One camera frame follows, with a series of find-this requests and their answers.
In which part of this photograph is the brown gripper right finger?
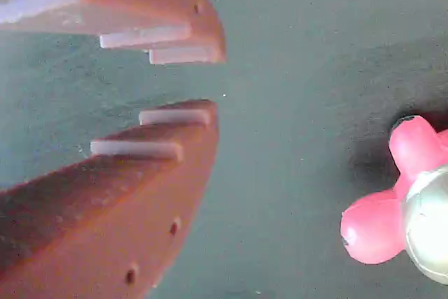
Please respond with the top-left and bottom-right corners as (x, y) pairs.
(0, 0), (227, 66)

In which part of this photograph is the red turtle toy grey shell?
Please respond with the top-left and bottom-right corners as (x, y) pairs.
(339, 115), (448, 285)

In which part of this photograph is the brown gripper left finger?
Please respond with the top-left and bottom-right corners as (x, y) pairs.
(0, 99), (221, 299)

